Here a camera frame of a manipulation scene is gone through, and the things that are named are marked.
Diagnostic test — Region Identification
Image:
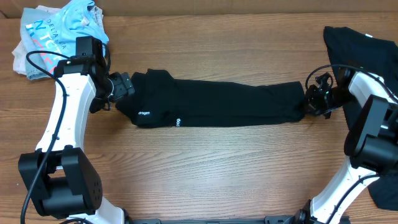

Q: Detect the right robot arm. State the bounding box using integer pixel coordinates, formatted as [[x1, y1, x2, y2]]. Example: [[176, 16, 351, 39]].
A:
[[287, 64, 397, 223]]

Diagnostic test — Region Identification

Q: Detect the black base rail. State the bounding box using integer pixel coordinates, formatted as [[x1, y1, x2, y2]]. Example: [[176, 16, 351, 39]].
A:
[[126, 216, 304, 224]]

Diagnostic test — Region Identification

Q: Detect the pale pink folded garment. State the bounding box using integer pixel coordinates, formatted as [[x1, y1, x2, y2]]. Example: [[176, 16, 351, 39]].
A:
[[12, 5, 104, 80]]

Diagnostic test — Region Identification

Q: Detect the grey-blue folded garment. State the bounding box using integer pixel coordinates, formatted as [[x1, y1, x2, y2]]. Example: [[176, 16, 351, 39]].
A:
[[20, 7, 78, 81]]

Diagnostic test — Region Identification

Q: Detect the light blue printed t-shirt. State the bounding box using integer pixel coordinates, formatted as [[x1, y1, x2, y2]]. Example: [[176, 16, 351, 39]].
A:
[[21, 0, 109, 73]]

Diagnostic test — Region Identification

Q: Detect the black t-shirt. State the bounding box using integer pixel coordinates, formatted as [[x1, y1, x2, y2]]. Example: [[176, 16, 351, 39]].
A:
[[116, 69, 305, 128]]

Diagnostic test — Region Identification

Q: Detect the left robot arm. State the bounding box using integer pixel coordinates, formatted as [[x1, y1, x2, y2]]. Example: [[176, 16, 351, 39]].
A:
[[18, 36, 135, 224]]

